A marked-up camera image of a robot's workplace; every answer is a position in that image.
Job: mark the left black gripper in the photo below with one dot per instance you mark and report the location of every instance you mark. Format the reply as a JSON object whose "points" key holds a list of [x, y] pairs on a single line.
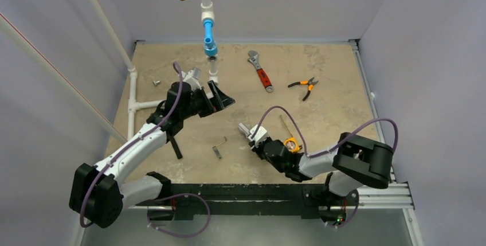
{"points": [[208, 106]]}

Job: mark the white remote control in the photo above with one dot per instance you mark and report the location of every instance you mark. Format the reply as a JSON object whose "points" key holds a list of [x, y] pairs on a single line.
{"points": [[243, 129]]}

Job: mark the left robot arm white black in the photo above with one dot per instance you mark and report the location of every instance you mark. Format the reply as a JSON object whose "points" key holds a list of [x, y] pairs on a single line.
{"points": [[99, 192]]}

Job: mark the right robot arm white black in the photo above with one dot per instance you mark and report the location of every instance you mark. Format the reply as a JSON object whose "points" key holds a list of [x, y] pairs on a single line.
{"points": [[358, 162]]}

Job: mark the yellow tape measure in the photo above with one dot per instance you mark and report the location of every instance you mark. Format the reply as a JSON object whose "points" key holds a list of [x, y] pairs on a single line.
{"points": [[290, 143]]}

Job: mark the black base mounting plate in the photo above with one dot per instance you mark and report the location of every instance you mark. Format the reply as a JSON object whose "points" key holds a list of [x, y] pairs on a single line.
{"points": [[308, 201]]}

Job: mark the white pvc pipe assembly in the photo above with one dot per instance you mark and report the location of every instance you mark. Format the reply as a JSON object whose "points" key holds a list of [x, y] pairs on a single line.
{"points": [[211, 51]]}

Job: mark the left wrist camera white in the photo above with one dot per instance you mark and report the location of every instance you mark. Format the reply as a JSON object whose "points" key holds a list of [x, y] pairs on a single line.
{"points": [[192, 78]]}

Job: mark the red handled adjustable wrench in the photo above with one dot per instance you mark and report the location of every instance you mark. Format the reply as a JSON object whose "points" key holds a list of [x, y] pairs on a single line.
{"points": [[254, 60]]}

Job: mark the black handled hammer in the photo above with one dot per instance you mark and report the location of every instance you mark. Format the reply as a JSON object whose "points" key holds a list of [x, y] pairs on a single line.
{"points": [[175, 147]]}

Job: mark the orange handled pliers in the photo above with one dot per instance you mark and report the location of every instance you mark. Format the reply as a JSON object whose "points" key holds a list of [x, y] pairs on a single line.
{"points": [[310, 83]]}

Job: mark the aluminium frame rail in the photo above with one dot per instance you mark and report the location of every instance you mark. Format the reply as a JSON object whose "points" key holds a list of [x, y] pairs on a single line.
{"points": [[396, 196]]}

